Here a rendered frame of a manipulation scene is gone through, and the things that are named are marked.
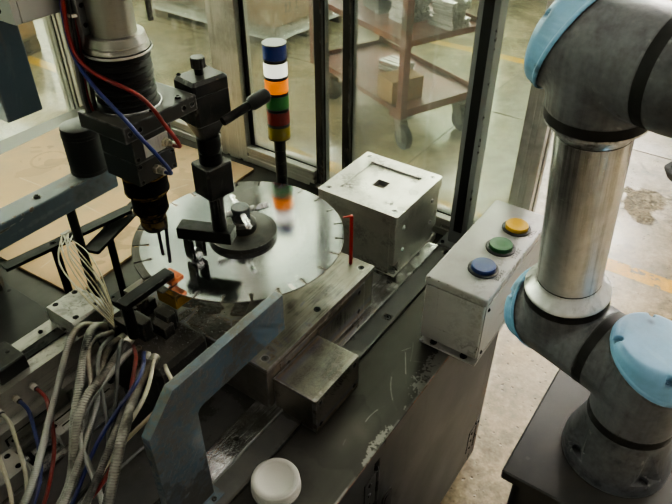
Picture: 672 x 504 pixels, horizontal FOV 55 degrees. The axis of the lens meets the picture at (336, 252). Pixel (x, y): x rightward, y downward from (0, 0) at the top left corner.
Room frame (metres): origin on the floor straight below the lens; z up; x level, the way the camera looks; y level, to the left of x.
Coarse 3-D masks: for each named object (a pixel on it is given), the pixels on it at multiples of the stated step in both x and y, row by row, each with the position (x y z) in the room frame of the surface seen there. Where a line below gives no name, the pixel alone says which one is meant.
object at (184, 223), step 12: (216, 204) 0.77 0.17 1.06; (216, 216) 0.77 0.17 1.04; (180, 228) 0.78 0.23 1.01; (192, 228) 0.78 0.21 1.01; (204, 228) 0.78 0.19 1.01; (216, 228) 0.77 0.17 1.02; (228, 228) 0.78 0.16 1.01; (192, 240) 0.77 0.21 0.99; (204, 240) 0.77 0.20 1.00; (216, 240) 0.77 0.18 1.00; (228, 240) 0.76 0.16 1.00; (192, 252) 0.77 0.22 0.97; (204, 252) 0.78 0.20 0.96
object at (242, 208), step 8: (232, 200) 0.88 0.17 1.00; (232, 208) 0.85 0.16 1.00; (240, 208) 0.85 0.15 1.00; (248, 208) 0.85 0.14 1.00; (256, 208) 0.86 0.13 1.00; (264, 208) 0.86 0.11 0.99; (232, 216) 0.84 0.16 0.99; (240, 216) 0.83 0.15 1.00; (248, 216) 0.84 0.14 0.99; (240, 224) 0.84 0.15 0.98; (248, 224) 0.81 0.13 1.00
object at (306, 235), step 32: (192, 192) 0.98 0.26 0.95; (256, 192) 0.98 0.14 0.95; (288, 192) 0.98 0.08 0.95; (288, 224) 0.88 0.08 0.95; (320, 224) 0.88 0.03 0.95; (160, 256) 0.79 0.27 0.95; (224, 256) 0.79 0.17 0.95; (256, 256) 0.79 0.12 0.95; (288, 256) 0.79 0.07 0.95; (320, 256) 0.79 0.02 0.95; (192, 288) 0.72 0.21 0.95; (224, 288) 0.72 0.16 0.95; (256, 288) 0.72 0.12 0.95; (288, 288) 0.72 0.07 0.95
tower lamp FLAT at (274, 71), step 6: (264, 66) 1.14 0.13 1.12; (270, 66) 1.13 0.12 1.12; (276, 66) 1.13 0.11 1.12; (282, 66) 1.14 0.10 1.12; (264, 72) 1.14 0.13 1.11; (270, 72) 1.13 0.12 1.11; (276, 72) 1.13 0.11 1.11; (282, 72) 1.14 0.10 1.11; (270, 78) 1.13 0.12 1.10; (276, 78) 1.13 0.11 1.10; (282, 78) 1.14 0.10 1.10
